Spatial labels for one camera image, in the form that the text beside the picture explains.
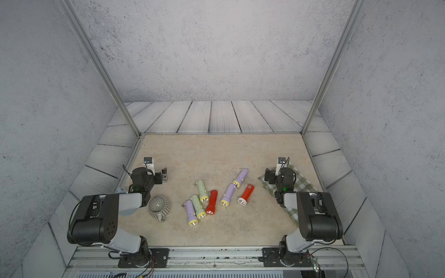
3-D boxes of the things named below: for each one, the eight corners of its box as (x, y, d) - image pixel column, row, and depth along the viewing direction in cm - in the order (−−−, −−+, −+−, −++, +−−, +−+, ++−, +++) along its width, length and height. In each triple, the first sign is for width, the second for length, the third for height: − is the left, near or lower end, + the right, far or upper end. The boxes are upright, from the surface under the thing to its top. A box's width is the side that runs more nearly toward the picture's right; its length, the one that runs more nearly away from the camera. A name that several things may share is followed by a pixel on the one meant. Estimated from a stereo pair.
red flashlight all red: (205, 213, 87) (205, 212, 85) (211, 191, 95) (210, 189, 93) (214, 215, 86) (213, 213, 85) (219, 192, 94) (218, 190, 93)
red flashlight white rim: (236, 202, 91) (236, 200, 88) (246, 184, 97) (246, 182, 95) (244, 207, 89) (245, 205, 87) (254, 188, 96) (255, 186, 93)
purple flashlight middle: (220, 204, 90) (220, 201, 88) (230, 185, 97) (230, 182, 95) (227, 207, 89) (227, 205, 87) (237, 188, 96) (237, 185, 94)
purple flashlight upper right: (231, 186, 97) (231, 184, 94) (240, 169, 104) (240, 166, 102) (239, 190, 95) (239, 187, 93) (248, 172, 103) (248, 169, 100)
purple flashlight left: (189, 228, 83) (188, 226, 81) (184, 203, 90) (183, 201, 89) (198, 224, 84) (198, 222, 82) (193, 201, 91) (192, 198, 89)
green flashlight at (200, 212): (199, 221, 85) (198, 219, 82) (189, 200, 92) (188, 198, 89) (207, 216, 86) (207, 213, 84) (196, 196, 93) (196, 193, 91)
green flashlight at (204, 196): (201, 203, 90) (200, 201, 88) (196, 184, 98) (195, 181, 96) (209, 201, 91) (209, 198, 89) (204, 181, 99) (203, 179, 97)
